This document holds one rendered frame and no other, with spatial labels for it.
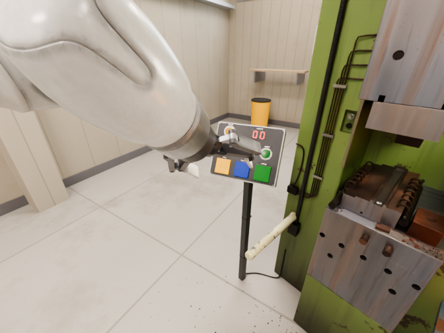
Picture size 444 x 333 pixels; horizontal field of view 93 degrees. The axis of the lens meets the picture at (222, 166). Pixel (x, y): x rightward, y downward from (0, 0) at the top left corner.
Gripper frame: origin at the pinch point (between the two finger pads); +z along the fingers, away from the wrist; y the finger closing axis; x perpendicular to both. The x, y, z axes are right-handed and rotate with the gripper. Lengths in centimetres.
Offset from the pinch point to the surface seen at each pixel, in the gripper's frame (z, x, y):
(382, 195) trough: 57, 8, -53
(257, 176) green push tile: 52, -8, -3
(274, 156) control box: 50, -16, -13
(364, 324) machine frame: 80, 63, -38
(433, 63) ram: 18, -24, -60
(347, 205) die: 57, 10, -39
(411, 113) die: 27, -14, -56
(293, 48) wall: 327, -318, -92
